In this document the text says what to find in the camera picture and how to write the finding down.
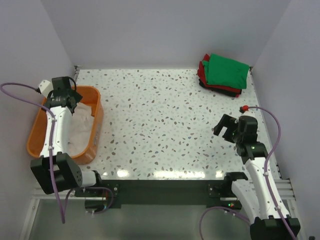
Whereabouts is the white t shirt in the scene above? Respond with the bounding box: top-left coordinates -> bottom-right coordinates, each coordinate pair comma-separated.
67,102 -> 94,157

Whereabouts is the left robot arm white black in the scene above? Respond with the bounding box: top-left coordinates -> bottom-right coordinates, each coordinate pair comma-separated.
27,76 -> 104,196

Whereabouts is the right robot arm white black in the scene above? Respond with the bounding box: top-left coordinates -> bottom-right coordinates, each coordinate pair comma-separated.
213,112 -> 301,240

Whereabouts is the orange plastic basket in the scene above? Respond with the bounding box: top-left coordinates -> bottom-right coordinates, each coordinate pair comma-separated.
26,85 -> 104,165

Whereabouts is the green folded t shirt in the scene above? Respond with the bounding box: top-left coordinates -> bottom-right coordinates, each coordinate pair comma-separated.
201,53 -> 250,90

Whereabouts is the red folded t shirt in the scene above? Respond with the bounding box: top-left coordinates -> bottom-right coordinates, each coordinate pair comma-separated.
196,53 -> 243,95

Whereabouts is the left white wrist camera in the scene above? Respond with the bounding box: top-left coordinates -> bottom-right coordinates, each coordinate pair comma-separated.
36,79 -> 54,98

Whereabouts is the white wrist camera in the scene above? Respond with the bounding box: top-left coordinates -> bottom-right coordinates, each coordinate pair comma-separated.
239,105 -> 256,118
36,79 -> 54,98

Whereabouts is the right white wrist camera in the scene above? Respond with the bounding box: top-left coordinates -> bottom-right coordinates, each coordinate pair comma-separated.
239,105 -> 256,118

